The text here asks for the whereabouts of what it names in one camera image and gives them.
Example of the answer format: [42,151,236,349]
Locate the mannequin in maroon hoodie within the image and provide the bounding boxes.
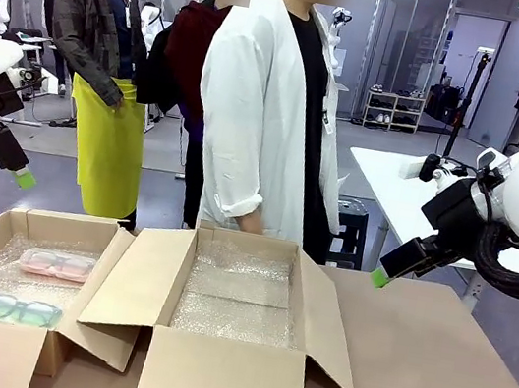
[114,0,253,235]

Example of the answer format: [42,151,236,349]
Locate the pink translucent glasses case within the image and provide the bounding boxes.
[17,245,96,286]

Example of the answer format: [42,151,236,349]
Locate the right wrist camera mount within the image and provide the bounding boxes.
[397,147,472,192]

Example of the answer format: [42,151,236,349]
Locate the mannequin in camouflage jacket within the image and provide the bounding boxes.
[19,0,172,224]

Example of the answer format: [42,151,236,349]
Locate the black tripod stand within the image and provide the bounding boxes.
[441,46,494,164]

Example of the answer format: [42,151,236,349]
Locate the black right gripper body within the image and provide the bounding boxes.
[418,174,492,243]

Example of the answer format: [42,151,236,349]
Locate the person in white coat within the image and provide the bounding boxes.
[173,0,379,268]

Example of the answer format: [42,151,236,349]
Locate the black plastic stool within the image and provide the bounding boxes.
[324,194,374,273]

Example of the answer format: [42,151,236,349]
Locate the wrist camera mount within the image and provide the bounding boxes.
[4,62,50,95]
[397,147,472,192]

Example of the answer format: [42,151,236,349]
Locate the white shoe rack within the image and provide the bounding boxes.
[361,86,427,138]

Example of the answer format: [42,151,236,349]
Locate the grey partition panel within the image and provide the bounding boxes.
[465,12,519,154]

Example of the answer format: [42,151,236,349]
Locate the dark framed glasses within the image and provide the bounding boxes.
[29,250,88,278]
[0,295,63,332]

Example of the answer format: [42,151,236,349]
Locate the person's right hand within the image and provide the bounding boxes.
[235,204,268,238]

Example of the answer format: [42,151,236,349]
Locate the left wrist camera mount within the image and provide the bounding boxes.
[4,62,50,95]

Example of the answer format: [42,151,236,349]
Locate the black bags pile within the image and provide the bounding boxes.
[423,82,469,127]

